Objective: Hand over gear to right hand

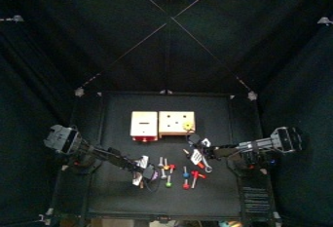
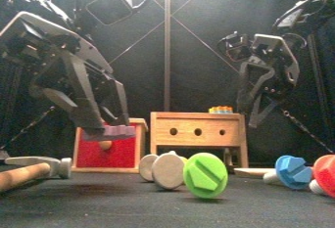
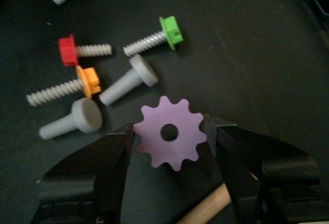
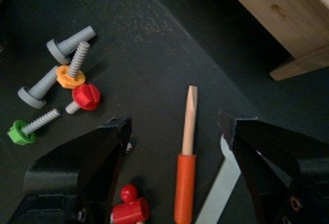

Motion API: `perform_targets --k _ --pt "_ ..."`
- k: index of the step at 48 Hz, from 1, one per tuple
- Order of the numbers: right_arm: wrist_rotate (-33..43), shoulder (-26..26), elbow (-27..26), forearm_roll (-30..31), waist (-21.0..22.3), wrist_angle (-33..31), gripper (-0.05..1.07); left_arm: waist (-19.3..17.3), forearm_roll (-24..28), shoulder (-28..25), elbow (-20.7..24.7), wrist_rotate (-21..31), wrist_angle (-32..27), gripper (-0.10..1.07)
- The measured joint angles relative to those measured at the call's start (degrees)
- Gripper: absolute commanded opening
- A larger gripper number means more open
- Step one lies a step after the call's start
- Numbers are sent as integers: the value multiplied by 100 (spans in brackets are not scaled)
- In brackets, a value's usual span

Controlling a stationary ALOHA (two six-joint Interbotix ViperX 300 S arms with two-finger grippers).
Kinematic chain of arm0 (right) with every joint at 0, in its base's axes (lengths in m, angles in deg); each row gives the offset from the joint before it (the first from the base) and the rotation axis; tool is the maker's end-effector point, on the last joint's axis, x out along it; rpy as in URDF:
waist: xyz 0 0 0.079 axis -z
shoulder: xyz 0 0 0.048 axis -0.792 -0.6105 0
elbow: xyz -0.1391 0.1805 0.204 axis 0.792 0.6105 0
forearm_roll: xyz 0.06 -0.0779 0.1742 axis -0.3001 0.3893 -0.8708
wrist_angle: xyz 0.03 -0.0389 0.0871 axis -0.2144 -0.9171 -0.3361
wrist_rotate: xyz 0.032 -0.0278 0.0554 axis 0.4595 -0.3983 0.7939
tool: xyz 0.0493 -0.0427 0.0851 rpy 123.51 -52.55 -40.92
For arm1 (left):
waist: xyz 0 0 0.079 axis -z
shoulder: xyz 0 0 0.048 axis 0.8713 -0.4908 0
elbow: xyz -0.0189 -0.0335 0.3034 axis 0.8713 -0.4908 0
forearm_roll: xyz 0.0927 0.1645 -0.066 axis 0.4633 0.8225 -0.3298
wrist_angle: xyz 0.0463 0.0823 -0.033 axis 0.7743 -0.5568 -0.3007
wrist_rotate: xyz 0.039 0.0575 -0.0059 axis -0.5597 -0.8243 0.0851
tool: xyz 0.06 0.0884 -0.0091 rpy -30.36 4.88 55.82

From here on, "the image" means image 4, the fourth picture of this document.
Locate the red headed grey toy screw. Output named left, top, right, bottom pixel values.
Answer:
left=64, top=83, right=103, bottom=115

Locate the grey toy nail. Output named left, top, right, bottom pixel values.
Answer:
left=16, top=65, right=58, bottom=110
left=45, top=25, right=97, bottom=65

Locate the orange handled wooden toy screwdriver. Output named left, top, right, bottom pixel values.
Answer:
left=172, top=85, right=199, bottom=224

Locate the orange headed grey toy screw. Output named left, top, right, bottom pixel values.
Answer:
left=54, top=40, right=91, bottom=90

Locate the red toy peg figure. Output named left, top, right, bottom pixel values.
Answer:
left=109, top=184, right=151, bottom=224

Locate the light wooden box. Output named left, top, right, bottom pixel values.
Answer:
left=215, top=0, right=329, bottom=82

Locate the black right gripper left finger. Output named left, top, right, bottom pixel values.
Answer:
left=8, top=115, right=133, bottom=224

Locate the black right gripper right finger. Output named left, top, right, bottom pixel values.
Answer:
left=218, top=111, right=329, bottom=224

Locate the green headed grey toy screw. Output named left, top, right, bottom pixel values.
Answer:
left=6, top=108, right=61, bottom=146

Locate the grey flat toy strip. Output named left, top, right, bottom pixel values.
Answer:
left=194, top=134, right=243, bottom=224

